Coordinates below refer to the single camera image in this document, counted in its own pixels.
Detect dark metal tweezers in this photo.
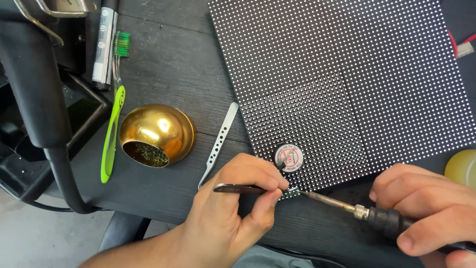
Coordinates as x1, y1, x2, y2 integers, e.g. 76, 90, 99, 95
213, 183, 269, 195

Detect person's right hand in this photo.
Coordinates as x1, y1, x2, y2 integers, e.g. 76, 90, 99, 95
368, 163, 476, 268

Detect gold tip cleaner bowl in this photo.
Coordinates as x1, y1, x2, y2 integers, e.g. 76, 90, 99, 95
119, 104, 197, 168

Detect green toothbrush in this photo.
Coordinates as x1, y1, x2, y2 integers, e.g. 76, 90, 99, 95
100, 31, 132, 184

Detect yellow translucent bottle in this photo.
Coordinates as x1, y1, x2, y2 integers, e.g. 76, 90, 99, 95
444, 149, 476, 189

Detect black cable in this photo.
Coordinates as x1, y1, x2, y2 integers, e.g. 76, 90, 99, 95
257, 243, 348, 268

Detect person's left hand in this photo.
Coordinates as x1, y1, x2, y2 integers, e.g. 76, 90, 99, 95
178, 153, 291, 268

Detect black soldering iron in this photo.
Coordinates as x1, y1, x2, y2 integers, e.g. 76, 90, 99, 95
299, 190, 476, 255

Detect white and black marker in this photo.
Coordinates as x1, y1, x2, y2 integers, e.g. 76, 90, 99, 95
91, 0, 119, 91

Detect silver metal bracket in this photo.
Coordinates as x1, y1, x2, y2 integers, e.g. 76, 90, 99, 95
13, 0, 102, 48

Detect small round black tin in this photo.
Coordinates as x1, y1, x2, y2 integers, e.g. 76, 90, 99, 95
272, 143, 304, 173

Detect black LED matrix panel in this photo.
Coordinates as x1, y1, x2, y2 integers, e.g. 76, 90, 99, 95
207, 0, 476, 201

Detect black hot air station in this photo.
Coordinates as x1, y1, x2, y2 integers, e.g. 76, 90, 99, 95
0, 0, 114, 215

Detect silver perforated tweezers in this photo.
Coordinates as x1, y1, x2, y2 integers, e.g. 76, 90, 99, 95
197, 102, 239, 190

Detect red cable with white connector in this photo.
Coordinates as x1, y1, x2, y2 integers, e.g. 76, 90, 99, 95
447, 29, 476, 60

